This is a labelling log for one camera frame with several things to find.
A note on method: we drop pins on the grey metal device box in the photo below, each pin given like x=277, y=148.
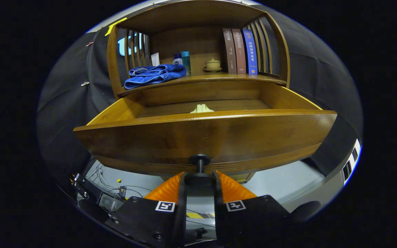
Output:
x=109, y=202

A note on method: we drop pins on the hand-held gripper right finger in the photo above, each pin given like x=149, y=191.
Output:
x=250, y=220

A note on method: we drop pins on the brown wooden cabinet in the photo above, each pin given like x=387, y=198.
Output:
x=198, y=13

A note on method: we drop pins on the white bottle with blue cap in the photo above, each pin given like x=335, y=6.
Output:
x=177, y=60

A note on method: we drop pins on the reddish brown book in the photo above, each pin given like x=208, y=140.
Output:
x=240, y=51

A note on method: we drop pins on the beige lidded tea cup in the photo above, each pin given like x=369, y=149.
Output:
x=213, y=64

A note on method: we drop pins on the teal transparent bottle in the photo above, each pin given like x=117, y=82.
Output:
x=186, y=62

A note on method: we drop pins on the wooden countertop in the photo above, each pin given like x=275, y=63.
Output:
x=219, y=76

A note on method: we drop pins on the blue book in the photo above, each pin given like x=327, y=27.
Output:
x=251, y=53

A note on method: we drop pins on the white tube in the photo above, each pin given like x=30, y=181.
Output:
x=155, y=59

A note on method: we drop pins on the dark brown book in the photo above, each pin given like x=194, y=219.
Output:
x=229, y=51

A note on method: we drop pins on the blue towel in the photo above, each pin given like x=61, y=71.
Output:
x=150, y=75

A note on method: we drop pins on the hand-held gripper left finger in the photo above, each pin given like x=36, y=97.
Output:
x=150, y=220

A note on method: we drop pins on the brown wooden drawer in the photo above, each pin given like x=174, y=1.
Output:
x=202, y=137

